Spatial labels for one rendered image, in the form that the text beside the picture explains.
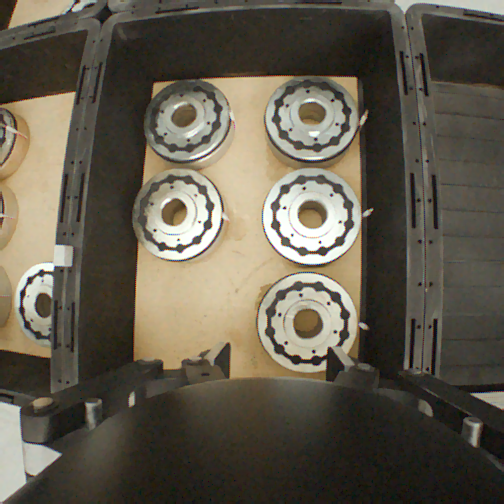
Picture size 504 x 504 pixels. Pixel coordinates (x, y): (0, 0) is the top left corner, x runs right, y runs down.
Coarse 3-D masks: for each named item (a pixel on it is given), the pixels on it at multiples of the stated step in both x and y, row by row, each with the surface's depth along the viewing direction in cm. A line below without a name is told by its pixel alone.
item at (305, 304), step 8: (296, 304) 28; (304, 304) 28; (312, 304) 28; (320, 304) 28; (288, 312) 28; (296, 312) 28; (320, 312) 28; (328, 312) 28; (288, 320) 28; (328, 320) 27; (288, 328) 28; (328, 328) 27; (288, 336) 28; (296, 336) 28; (320, 336) 27; (328, 336) 27; (296, 344) 28; (304, 344) 28; (312, 344) 27; (320, 344) 27
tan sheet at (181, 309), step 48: (240, 96) 34; (240, 144) 33; (240, 192) 33; (240, 240) 33; (144, 288) 33; (192, 288) 33; (240, 288) 32; (144, 336) 33; (192, 336) 32; (240, 336) 32
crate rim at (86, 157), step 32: (224, 0) 24; (256, 0) 24; (288, 0) 24; (320, 0) 23; (352, 0) 23; (384, 0) 23; (96, 64) 25; (96, 96) 25; (96, 128) 25; (416, 128) 22; (416, 160) 22; (416, 192) 21; (416, 224) 21; (416, 256) 21; (416, 288) 21; (416, 320) 21; (64, 352) 23; (416, 352) 21
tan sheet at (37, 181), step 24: (48, 96) 36; (72, 96) 36; (24, 120) 37; (48, 120) 36; (48, 144) 36; (24, 168) 36; (48, 168) 36; (24, 192) 36; (48, 192) 35; (24, 216) 35; (48, 216) 35; (24, 240) 35; (48, 240) 35; (0, 264) 35; (24, 264) 35; (0, 336) 35; (24, 336) 34
